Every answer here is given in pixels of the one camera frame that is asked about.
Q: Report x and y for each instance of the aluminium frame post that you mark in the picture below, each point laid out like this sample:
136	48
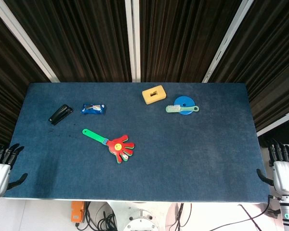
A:
26	41
227	41
133	41

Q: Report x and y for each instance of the green scrubbing brush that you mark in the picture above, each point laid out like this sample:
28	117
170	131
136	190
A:
180	108

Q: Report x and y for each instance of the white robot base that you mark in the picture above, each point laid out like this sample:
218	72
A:
139	216

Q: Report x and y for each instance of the blue cookie packet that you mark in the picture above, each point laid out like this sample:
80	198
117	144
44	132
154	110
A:
93	109

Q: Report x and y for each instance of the blue plastic disc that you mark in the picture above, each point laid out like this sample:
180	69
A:
183	102

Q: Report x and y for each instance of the orange control box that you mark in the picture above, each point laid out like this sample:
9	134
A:
77	211

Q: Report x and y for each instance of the aluminium frame rail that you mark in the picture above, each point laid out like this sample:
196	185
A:
279	123

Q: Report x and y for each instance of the black stapler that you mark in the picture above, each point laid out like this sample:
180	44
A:
60	114

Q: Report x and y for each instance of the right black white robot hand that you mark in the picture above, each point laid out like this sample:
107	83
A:
286	175

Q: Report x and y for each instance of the yellow sponge block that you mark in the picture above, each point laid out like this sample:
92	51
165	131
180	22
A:
154	94

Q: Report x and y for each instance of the red green hand clapper toy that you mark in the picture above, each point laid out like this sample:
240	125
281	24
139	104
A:
117	146

